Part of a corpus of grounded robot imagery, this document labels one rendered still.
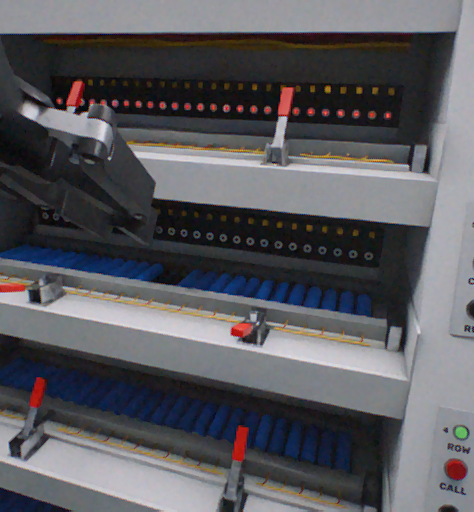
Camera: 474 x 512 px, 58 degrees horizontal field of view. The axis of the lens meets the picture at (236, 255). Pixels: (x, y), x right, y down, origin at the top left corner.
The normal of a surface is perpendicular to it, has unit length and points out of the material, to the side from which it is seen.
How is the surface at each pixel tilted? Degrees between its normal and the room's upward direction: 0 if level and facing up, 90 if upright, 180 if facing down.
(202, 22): 109
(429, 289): 90
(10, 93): 90
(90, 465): 19
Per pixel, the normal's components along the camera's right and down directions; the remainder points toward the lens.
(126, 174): 0.98, 0.15
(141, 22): -0.29, 0.30
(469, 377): -0.25, -0.02
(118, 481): 0.04, -0.94
